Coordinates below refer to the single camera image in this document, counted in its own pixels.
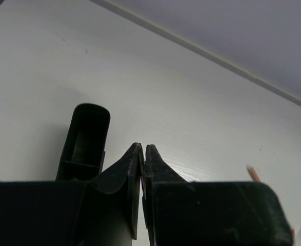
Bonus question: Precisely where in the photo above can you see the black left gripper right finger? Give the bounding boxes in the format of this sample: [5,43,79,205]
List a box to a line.
[144,145,294,245]

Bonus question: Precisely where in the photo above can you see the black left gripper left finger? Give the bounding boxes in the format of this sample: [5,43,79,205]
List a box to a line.
[0,143,144,245]

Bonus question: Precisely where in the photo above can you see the clear red gel pen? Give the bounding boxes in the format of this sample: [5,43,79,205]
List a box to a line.
[291,226,301,246]

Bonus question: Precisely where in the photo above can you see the black stationery container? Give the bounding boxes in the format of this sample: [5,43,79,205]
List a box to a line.
[56,103,110,181]

